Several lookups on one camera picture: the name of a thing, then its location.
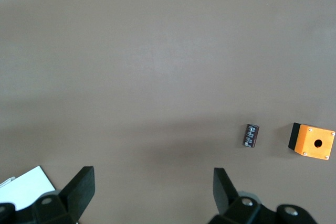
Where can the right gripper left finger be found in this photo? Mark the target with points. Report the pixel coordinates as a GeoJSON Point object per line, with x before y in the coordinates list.
{"type": "Point", "coordinates": [78, 190]}

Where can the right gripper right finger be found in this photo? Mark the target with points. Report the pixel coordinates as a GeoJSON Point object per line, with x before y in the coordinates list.
{"type": "Point", "coordinates": [223, 190]}

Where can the white drawer cabinet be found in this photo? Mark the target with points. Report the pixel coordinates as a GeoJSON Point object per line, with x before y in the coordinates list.
{"type": "Point", "coordinates": [26, 184]}

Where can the orange button box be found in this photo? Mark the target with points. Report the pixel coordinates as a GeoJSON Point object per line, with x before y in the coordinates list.
{"type": "Point", "coordinates": [312, 142]}

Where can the small black connector block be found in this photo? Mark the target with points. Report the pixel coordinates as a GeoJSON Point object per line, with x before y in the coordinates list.
{"type": "Point", "coordinates": [251, 135]}

